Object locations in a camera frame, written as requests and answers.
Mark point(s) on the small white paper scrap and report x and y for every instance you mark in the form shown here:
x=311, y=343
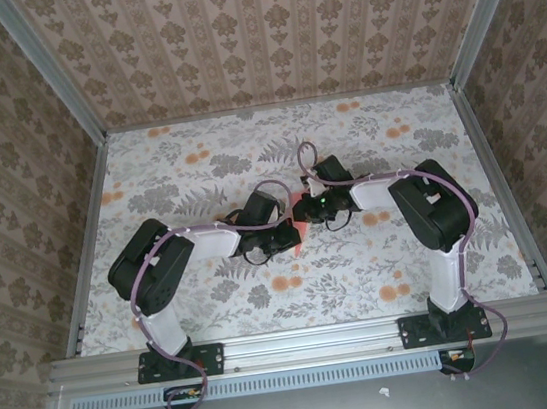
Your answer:
x=384, y=392

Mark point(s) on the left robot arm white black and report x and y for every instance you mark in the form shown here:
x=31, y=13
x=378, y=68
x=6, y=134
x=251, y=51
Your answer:
x=215, y=242

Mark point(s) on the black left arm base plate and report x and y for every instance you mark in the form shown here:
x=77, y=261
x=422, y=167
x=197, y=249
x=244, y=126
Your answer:
x=213, y=358

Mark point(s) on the aluminium side rail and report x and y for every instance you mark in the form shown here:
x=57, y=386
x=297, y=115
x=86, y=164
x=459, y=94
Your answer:
x=500, y=184
x=89, y=239

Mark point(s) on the long aluminium frame beam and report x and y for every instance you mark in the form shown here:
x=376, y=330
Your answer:
x=312, y=343

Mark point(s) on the floral patterned table cover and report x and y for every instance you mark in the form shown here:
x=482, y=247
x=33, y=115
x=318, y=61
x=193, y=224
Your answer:
x=286, y=303

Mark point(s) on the pink cloth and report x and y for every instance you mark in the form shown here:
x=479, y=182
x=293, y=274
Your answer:
x=298, y=196

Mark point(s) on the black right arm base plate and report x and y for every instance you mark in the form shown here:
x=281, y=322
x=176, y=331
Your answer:
x=411, y=332

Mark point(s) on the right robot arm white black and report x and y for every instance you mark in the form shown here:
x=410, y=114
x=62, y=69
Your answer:
x=373, y=194

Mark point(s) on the slanted aluminium frame post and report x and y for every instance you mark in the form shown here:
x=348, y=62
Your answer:
x=49, y=67
x=485, y=10

